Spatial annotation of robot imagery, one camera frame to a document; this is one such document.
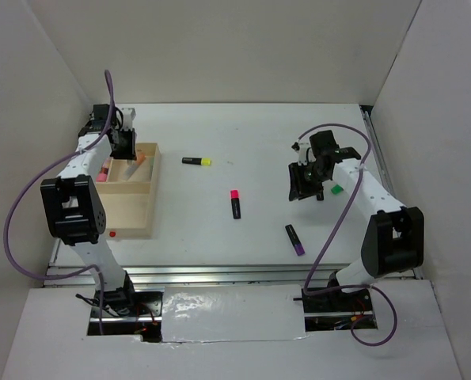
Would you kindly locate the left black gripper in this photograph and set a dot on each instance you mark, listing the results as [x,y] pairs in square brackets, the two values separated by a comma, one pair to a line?
[130,153]

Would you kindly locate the wooden sorting tray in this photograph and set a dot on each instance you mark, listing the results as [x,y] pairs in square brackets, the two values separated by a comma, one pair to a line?
[129,204]

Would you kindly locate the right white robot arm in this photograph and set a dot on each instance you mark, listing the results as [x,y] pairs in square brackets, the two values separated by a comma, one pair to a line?
[394,237]

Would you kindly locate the pink cap black highlighter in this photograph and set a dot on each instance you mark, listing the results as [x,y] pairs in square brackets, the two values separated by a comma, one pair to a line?
[235,204]

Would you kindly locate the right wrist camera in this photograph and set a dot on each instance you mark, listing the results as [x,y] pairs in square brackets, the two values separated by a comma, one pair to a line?
[305,153]

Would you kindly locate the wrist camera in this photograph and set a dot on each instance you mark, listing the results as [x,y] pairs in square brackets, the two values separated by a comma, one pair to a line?
[305,153]
[128,115]

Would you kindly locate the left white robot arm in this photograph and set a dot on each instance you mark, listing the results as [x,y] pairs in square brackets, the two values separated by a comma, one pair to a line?
[73,208]

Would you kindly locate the pastel orange highlighter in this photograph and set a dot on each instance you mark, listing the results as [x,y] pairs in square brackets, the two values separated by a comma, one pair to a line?
[130,170]

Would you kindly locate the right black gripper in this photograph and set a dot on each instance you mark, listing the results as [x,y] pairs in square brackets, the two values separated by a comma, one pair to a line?
[298,188]

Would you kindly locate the pink glue bottle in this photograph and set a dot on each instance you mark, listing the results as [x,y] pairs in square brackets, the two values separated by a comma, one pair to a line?
[102,176]

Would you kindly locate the purple cap black highlighter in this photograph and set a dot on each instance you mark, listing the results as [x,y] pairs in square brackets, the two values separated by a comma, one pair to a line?
[295,241]

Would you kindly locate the aluminium table rail frame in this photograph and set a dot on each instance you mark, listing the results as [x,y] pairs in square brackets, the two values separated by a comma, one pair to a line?
[195,238]

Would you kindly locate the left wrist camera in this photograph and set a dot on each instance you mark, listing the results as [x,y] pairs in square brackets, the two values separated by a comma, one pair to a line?
[128,115]

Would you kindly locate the green cap black highlighter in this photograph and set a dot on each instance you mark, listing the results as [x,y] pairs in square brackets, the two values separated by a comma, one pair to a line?
[336,189]

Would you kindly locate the yellow cap black highlighter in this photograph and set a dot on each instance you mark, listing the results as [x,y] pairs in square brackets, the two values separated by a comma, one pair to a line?
[196,161]

